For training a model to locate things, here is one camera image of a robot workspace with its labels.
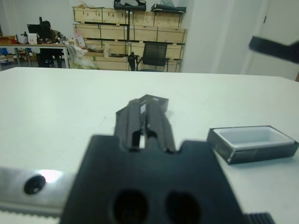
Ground black mesh office chair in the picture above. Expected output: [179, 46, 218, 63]
[137, 42, 171, 72]

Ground black box lid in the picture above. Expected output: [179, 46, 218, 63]
[115, 94, 170, 117]

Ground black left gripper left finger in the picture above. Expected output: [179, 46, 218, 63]
[113, 98, 143, 153]

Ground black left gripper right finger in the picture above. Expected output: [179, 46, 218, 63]
[144, 99, 178, 154]

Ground black box with white tray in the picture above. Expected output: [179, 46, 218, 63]
[206, 125, 299, 165]

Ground white office desk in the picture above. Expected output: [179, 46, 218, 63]
[0, 43, 71, 70]

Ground brown cardboard box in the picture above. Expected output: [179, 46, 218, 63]
[0, 35, 17, 45]

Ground crumpled plastic bag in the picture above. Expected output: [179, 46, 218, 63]
[68, 45, 100, 70]

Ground seated person at desk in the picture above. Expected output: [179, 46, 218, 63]
[42, 20, 65, 44]

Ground black computer tower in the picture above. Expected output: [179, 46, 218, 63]
[37, 48, 64, 69]

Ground black carrying case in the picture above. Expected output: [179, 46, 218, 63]
[150, 3, 188, 14]
[114, 0, 148, 11]

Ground white door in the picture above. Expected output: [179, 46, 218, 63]
[242, 0, 299, 81]

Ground black slim camera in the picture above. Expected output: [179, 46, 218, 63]
[248, 35, 299, 65]

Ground black computer monitor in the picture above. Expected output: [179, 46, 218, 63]
[27, 16, 51, 39]

